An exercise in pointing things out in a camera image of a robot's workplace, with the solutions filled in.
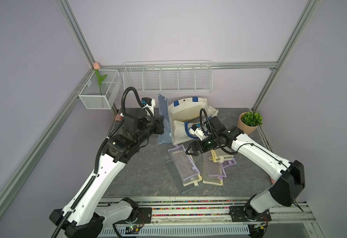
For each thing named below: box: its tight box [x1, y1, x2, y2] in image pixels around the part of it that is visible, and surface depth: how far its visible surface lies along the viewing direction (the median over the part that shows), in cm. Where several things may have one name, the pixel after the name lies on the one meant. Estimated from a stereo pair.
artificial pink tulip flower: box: [93, 61, 108, 96], surface depth 92 cm
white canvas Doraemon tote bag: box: [168, 97, 219, 146], surface depth 100 cm
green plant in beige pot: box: [236, 111, 264, 136], surface depth 99 cm
